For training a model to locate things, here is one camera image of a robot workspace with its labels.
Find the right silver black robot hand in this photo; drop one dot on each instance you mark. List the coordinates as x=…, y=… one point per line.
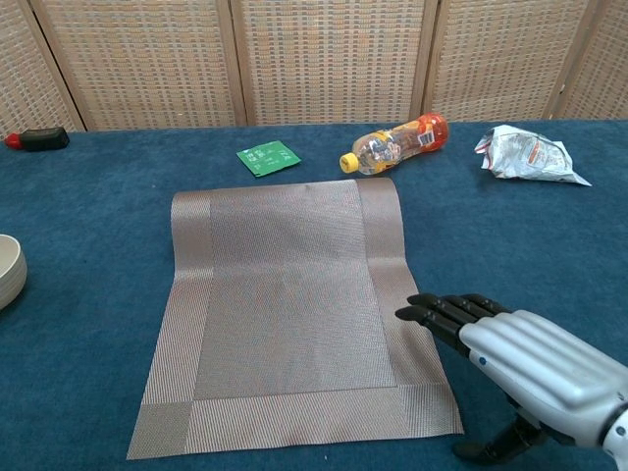
x=549, y=363

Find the grey woven placemat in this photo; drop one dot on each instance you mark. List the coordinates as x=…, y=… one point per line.
x=294, y=319

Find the white round bowl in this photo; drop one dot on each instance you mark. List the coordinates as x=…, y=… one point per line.
x=10, y=275

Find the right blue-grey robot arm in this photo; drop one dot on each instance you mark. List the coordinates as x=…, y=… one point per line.
x=619, y=432

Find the crumpled white snack bag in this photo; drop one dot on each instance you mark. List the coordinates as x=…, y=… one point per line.
x=530, y=157

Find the clear bottle yellow cap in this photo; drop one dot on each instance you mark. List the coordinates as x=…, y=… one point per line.
x=392, y=144

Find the green sachet packet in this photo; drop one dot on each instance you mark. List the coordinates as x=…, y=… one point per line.
x=267, y=157

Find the woven wooden folding screen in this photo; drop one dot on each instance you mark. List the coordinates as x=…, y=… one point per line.
x=319, y=59

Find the blue carpet table cover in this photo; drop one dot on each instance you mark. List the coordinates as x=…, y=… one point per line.
x=98, y=211

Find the black device with red tip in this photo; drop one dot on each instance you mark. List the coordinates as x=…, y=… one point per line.
x=44, y=139

